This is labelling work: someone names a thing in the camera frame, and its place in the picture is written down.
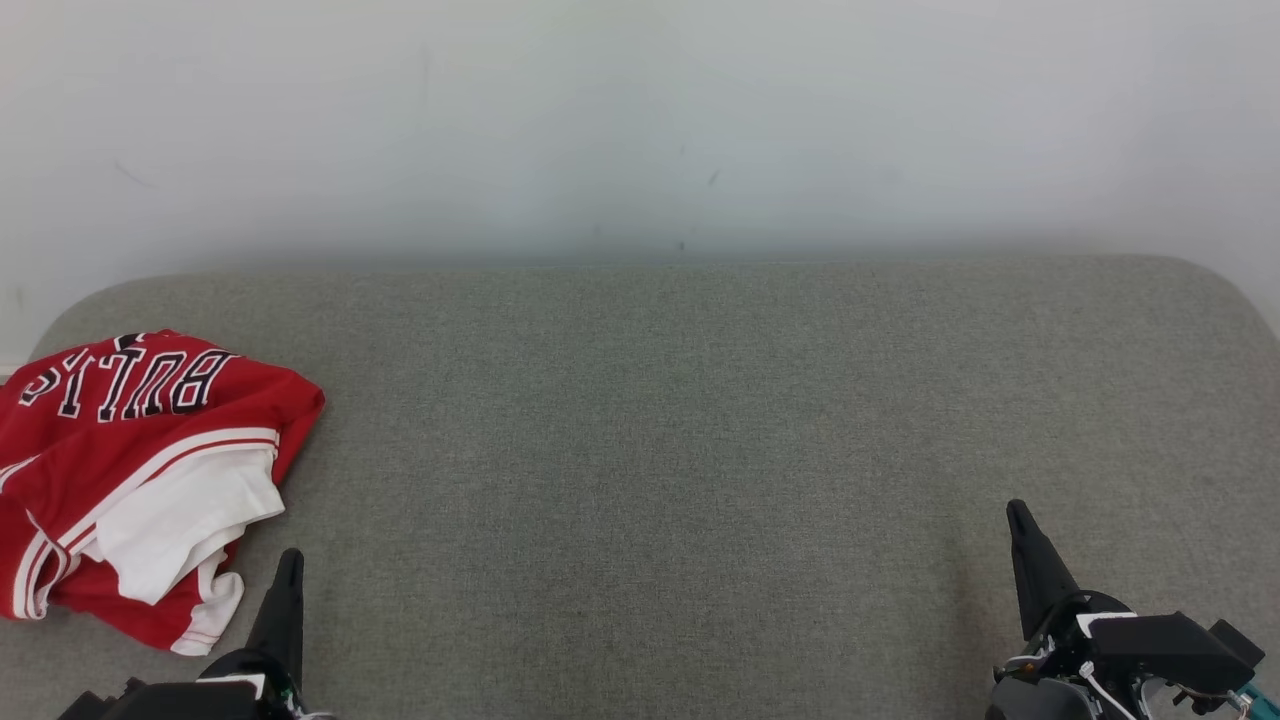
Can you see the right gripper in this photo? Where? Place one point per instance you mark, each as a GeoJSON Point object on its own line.
{"type": "Point", "coordinates": [1040, 695]}

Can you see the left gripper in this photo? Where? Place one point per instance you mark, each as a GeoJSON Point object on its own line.
{"type": "Point", "coordinates": [280, 690]}

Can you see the red shorts with white trim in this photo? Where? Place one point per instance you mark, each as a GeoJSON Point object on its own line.
{"type": "Point", "coordinates": [130, 615]}

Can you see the red Bulls basketball jersey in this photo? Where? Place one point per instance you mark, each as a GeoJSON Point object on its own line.
{"type": "Point", "coordinates": [150, 470]}

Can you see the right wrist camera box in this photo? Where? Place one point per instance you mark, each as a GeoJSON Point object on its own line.
{"type": "Point", "coordinates": [1170, 650]}

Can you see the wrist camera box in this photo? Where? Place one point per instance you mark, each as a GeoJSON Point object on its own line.
{"type": "Point", "coordinates": [160, 702]}
{"type": "Point", "coordinates": [1170, 650]}

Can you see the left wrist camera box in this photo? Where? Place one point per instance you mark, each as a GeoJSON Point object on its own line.
{"type": "Point", "coordinates": [160, 702]}

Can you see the white wall skirting board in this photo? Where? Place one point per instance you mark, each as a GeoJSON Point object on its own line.
{"type": "Point", "coordinates": [8, 370]}

